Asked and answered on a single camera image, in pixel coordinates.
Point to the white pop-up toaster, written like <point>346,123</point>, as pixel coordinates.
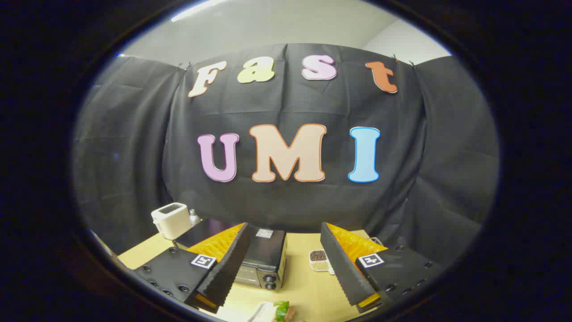
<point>170,220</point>

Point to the black toaster oven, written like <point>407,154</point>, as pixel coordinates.
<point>266,252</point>

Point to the white divided grain dish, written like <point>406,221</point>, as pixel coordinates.
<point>319,260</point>

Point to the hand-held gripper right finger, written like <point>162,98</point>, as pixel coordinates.
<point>344,273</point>

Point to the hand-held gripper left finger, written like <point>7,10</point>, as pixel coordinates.
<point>225,273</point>

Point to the lettuce sandwich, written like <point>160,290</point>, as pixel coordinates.
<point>282,309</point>

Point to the white plastic tray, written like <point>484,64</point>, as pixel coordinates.
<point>263,313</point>

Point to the silver spray bottle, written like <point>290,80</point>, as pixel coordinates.
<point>194,218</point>

